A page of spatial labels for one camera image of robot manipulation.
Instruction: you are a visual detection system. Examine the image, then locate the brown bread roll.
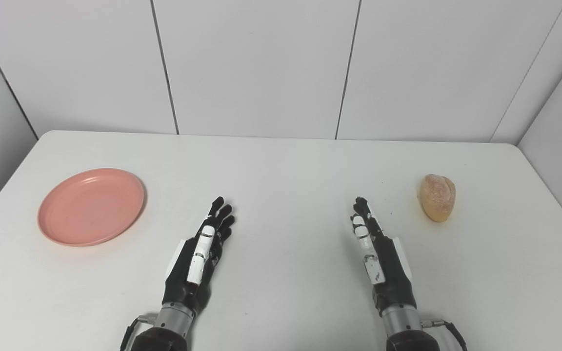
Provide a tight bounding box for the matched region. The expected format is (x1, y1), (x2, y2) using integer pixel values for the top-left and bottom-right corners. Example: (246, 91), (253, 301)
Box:
(418, 174), (457, 223)

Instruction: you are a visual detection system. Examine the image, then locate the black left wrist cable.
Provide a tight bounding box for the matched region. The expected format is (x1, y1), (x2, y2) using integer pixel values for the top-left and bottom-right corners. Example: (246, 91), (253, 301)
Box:
(120, 314), (157, 351)

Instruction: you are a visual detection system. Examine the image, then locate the pink round plate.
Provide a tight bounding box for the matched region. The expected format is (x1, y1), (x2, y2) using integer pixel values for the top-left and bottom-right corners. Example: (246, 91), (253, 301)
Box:
(38, 168), (146, 247)

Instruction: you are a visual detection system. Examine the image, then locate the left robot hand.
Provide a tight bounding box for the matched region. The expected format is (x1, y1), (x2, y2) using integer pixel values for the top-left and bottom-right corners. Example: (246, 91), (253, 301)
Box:
(162, 196), (236, 312)

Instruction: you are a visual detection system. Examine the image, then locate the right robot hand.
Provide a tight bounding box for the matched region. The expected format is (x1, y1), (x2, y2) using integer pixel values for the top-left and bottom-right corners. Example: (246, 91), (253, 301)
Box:
(350, 196), (417, 315)

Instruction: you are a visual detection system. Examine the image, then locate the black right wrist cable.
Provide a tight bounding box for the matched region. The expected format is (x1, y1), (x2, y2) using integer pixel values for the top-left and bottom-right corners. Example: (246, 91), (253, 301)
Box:
(421, 319), (468, 351)

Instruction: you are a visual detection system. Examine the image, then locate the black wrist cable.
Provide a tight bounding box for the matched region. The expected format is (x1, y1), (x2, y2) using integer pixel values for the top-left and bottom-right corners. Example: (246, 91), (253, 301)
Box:
(421, 319), (468, 351)
(120, 314), (157, 351)

